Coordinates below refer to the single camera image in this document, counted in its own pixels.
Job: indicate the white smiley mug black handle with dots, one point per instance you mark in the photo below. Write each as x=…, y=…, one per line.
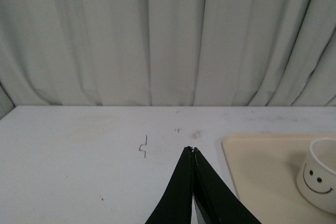
x=316, y=178

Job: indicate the beige square plate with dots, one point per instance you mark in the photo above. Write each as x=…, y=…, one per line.
x=264, y=168

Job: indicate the white curtain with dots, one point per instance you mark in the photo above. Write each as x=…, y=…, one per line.
x=167, y=52

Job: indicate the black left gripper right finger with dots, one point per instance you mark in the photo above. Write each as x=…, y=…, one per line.
x=217, y=202

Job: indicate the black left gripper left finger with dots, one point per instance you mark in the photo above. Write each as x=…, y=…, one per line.
x=175, y=206

